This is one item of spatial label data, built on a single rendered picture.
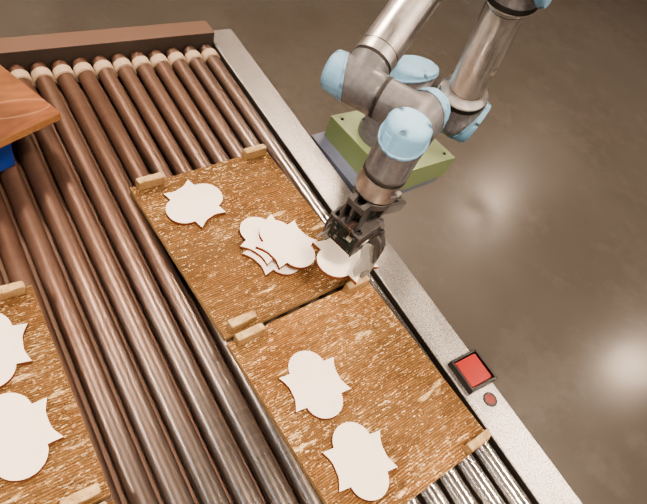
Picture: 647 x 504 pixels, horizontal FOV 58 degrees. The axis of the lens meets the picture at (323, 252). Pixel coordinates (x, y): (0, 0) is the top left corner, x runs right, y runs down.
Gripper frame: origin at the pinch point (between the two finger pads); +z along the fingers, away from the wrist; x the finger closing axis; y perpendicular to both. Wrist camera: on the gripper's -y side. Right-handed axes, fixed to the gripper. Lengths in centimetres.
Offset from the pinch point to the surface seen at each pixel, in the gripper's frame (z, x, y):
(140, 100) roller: 15, -69, -2
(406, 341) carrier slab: 11.5, 19.3, -4.1
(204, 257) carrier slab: 12.5, -20.9, 16.4
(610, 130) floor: 99, 2, -315
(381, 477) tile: 10.8, 33.4, 21.6
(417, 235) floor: 103, -20, -126
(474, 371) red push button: 11.8, 33.2, -11.2
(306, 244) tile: 9.2, -9.9, -2.1
